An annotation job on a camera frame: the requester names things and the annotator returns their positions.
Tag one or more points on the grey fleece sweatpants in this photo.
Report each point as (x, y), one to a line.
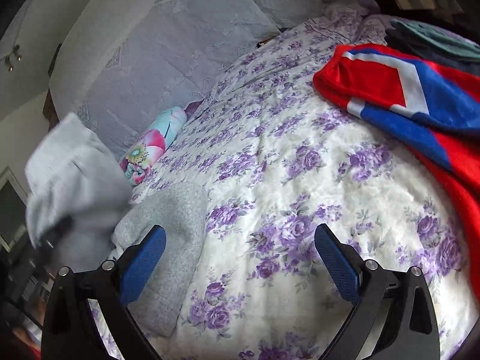
(77, 187)

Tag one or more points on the folded floral teal pink blanket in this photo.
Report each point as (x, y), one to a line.
(152, 144)

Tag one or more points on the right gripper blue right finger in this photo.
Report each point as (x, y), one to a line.
(410, 330)

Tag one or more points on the purple floral bed quilt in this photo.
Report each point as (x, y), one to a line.
(277, 160)

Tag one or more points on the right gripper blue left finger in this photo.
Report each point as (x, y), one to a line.
(69, 329)

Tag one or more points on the dark green black garment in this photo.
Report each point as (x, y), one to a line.
(433, 44)

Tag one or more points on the red white blue garment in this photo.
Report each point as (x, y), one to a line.
(433, 109)

